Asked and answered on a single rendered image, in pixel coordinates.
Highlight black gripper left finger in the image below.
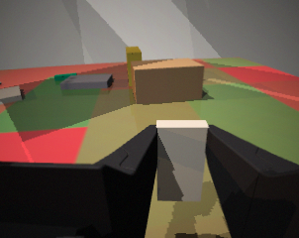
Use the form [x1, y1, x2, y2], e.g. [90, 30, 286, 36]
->
[0, 125, 157, 238]

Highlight yellow block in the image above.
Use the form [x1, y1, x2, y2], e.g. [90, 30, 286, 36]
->
[126, 47, 142, 86]

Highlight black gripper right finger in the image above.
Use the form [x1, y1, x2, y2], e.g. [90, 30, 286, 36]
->
[206, 125, 299, 238]

